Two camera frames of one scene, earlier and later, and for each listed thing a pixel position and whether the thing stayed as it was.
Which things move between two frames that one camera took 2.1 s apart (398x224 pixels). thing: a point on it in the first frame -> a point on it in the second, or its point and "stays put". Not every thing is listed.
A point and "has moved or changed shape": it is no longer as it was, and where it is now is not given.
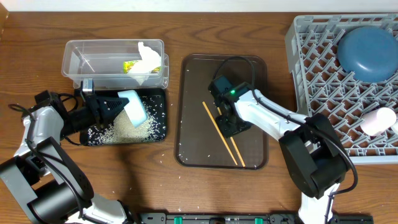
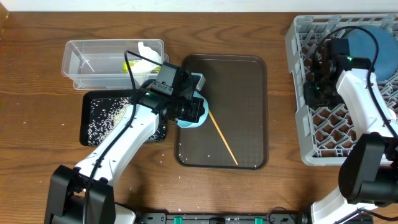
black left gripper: x=101 y=104 -> x=198 y=112
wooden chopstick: x=215 y=124 stays put
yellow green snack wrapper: x=128 y=65 stays put
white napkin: x=151 y=61 stays put
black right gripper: x=228 y=132 -> x=311 y=99
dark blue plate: x=369 y=53 stays put
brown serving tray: x=199 y=144 stays put
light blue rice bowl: x=135 y=108 has moved or changed shape
